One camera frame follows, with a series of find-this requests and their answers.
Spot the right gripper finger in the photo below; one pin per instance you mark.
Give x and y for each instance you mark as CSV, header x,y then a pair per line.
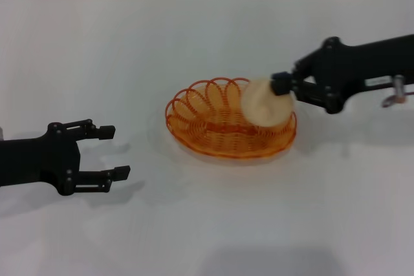
x,y
300,66
307,93

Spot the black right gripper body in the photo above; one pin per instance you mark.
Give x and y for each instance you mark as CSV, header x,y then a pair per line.
x,y
355,66

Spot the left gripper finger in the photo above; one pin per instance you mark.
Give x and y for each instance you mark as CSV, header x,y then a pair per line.
x,y
97,130
103,177

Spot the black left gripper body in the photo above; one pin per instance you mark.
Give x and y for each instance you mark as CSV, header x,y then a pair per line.
x,y
35,159

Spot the pale round bread bun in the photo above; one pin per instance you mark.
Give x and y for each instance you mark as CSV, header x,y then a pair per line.
x,y
262,104

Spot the orange woven plastic basket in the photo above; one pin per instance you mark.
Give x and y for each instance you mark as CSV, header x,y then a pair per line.
x,y
223,133

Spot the right wrist grey mount post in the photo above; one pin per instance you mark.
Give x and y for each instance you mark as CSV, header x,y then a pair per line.
x,y
398,87

